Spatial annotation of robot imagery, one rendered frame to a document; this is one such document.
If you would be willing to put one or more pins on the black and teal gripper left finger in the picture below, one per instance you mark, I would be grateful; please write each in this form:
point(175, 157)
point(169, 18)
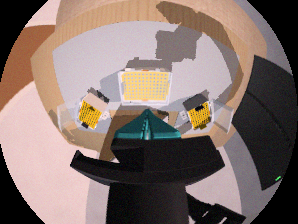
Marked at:
point(134, 129)

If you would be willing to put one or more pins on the grey bench mat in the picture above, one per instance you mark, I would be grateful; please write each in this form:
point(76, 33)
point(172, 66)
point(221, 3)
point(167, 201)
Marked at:
point(90, 62)

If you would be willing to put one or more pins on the yellow perforated tip rack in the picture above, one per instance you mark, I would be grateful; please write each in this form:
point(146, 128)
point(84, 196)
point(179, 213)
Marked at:
point(200, 117)
point(89, 115)

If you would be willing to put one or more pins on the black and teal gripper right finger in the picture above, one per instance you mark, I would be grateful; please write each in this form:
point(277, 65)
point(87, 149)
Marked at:
point(159, 129)

